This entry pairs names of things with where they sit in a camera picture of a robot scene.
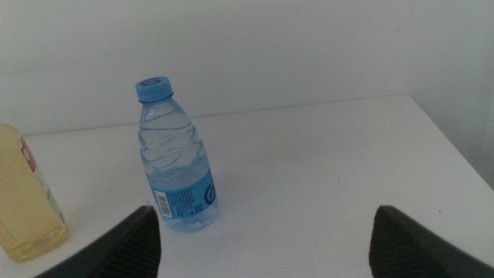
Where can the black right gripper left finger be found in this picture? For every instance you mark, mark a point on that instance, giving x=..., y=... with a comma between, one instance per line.
x=131, y=247

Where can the yellow jasmine tea bottle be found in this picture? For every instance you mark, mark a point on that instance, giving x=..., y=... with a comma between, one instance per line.
x=25, y=208

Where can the clear water bottle blue cap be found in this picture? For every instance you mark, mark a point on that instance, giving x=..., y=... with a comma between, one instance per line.
x=175, y=171

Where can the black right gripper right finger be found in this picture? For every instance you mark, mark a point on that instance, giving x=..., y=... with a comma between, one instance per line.
x=405, y=251

